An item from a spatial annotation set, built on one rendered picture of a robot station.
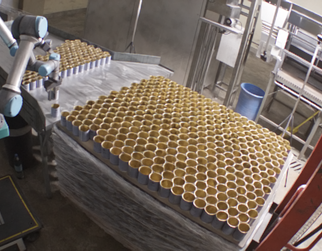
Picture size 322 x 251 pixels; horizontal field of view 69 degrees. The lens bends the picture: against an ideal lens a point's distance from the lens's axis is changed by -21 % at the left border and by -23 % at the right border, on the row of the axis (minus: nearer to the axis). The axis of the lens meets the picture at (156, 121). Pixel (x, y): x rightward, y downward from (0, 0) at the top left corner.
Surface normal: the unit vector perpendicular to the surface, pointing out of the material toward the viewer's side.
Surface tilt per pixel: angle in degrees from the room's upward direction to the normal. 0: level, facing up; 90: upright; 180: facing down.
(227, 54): 90
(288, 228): 90
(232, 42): 90
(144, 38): 90
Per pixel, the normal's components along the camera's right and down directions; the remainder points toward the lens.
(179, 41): -0.60, 0.34
